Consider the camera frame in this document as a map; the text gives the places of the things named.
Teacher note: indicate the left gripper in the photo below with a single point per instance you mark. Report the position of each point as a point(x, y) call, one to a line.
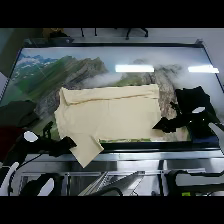
point(64, 145)

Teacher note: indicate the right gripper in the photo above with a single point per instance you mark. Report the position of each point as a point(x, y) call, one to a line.
point(168, 124)

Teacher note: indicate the cream T-shirt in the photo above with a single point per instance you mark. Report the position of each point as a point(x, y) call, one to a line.
point(113, 113)

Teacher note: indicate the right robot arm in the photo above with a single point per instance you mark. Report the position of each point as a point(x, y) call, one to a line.
point(200, 120)

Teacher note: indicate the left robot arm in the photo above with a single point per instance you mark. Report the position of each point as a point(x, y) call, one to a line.
point(20, 146)

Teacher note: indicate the black garment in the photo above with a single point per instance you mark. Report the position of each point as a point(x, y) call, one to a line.
point(191, 96)

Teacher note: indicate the dark blue garment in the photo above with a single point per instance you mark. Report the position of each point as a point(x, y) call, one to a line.
point(206, 140)

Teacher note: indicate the dark red garment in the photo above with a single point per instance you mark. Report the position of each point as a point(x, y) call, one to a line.
point(8, 136)

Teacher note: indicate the grey garment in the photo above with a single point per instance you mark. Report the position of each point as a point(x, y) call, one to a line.
point(18, 111)

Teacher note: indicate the black chair base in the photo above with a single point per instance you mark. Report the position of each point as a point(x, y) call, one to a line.
point(136, 32)

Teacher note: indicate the silver frame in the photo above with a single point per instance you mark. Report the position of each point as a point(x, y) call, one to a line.
point(133, 163)

